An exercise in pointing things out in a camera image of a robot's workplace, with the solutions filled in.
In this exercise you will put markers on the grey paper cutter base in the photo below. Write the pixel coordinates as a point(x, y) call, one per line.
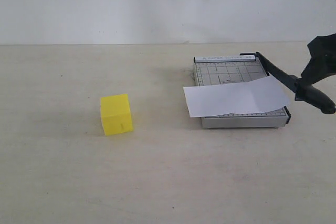
point(236, 69)

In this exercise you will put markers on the yellow foam cube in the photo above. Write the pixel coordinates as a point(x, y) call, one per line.
point(115, 114)

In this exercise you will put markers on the black cutter blade handle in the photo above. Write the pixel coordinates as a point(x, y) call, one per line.
point(308, 94)

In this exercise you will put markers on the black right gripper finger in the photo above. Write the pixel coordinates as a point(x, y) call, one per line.
point(322, 62)

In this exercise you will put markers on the white paper sheet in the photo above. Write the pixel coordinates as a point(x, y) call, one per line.
point(257, 96)

